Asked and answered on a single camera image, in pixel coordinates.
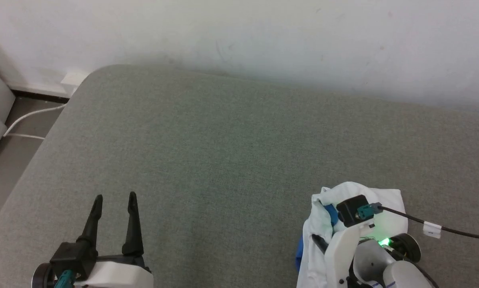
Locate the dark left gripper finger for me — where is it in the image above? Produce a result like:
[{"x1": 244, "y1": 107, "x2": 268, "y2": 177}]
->
[
  {"x1": 122, "y1": 192, "x2": 144, "y2": 257},
  {"x1": 77, "y1": 195, "x2": 103, "y2": 246}
]

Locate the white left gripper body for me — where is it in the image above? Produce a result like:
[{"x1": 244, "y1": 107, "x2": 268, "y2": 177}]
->
[{"x1": 74, "y1": 254, "x2": 154, "y2": 288}]

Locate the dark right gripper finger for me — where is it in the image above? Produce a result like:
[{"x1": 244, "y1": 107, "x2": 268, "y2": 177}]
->
[{"x1": 312, "y1": 234, "x2": 329, "y2": 255}]

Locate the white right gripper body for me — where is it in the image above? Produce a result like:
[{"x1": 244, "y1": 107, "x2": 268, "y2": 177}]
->
[{"x1": 325, "y1": 222, "x2": 378, "y2": 288}]

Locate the blue and white T-shirt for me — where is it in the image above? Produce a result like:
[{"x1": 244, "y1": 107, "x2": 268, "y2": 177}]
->
[{"x1": 296, "y1": 182, "x2": 408, "y2": 288}]

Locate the grey-green fabric sofa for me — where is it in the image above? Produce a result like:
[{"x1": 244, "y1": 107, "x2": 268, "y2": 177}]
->
[{"x1": 0, "y1": 64, "x2": 479, "y2": 288}]

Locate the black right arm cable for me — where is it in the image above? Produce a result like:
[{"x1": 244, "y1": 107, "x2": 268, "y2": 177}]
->
[{"x1": 357, "y1": 202, "x2": 479, "y2": 243}]

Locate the looped white floor cable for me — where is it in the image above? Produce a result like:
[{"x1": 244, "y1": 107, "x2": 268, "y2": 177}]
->
[{"x1": 3, "y1": 103, "x2": 66, "y2": 141}]

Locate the white wall socket box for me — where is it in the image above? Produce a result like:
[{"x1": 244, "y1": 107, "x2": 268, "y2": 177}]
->
[{"x1": 60, "y1": 71, "x2": 90, "y2": 97}]

